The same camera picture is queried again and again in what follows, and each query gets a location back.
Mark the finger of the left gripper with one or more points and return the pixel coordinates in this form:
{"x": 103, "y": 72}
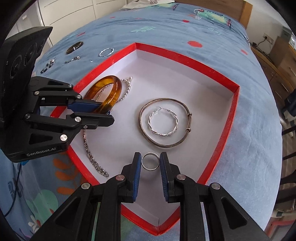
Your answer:
{"x": 83, "y": 105}
{"x": 89, "y": 120}

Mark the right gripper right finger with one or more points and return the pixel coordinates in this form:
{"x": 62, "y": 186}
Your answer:
{"x": 207, "y": 212}

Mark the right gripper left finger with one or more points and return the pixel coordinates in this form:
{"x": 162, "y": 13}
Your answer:
{"x": 94, "y": 212}

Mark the amber translucent bangle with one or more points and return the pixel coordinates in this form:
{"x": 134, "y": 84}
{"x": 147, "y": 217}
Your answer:
{"x": 109, "y": 89}

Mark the large thin metal bangle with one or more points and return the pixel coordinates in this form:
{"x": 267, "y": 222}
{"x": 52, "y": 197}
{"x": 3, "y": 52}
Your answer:
{"x": 165, "y": 122}

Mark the red white jewelry box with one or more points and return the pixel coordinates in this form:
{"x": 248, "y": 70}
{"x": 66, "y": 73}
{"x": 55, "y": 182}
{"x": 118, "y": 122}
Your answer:
{"x": 158, "y": 73}

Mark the dark brown stone bangle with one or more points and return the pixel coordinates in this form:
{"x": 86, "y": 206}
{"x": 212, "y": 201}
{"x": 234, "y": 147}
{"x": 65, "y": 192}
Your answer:
{"x": 74, "y": 47}

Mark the blue patterned bed blanket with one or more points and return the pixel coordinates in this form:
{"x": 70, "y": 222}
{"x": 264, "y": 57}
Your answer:
{"x": 250, "y": 165}

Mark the twisted silver hoop on blanket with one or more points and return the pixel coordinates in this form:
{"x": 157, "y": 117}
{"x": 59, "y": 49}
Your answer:
{"x": 106, "y": 52}

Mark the white wardrobe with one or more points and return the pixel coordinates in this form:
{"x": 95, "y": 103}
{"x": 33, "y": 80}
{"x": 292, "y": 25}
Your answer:
{"x": 65, "y": 16}

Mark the white garment on bed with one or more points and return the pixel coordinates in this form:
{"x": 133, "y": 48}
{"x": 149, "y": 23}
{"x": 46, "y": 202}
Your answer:
{"x": 138, "y": 4}

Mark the wooden drawer chest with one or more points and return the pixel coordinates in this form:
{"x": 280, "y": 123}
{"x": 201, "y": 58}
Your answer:
{"x": 279, "y": 69}

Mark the wooden headboard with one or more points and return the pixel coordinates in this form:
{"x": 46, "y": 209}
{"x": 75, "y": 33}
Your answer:
{"x": 237, "y": 9}

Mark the grey boxes on chest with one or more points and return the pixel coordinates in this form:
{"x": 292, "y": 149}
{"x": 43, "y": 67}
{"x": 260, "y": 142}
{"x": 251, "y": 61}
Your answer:
{"x": 288, "y": 36}

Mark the wall power socket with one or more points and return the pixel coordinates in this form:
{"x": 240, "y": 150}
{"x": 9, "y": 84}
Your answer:
{"x": 268, "y": 39}

